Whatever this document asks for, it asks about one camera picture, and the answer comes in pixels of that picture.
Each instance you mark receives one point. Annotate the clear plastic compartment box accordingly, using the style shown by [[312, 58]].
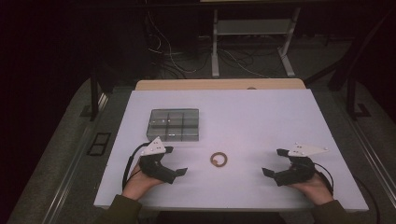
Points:
[[172, 124]]

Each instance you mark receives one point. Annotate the black frame post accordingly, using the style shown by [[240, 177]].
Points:
[[93, 96], [351, 99]]

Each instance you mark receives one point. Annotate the wooden table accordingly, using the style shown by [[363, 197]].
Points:
[[218, 84]]

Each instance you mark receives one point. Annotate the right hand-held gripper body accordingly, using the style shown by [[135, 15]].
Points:
[[299, 172]]

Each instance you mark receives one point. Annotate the person's left hand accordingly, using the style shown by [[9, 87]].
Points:
[[138, 185]]

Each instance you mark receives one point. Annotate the white table board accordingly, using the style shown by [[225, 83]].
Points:
[[249, 124]]

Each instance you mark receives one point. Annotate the aluminium floor rail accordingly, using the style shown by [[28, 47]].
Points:
[[373, 161], [70, 177]]

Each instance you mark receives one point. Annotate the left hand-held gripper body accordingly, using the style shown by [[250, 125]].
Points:
[[154, 168]]

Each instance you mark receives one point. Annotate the white metal stand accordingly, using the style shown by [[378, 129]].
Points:
[[252, 27]]

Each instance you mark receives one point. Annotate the person's right hand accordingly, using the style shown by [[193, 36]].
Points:
[[316, 189]]

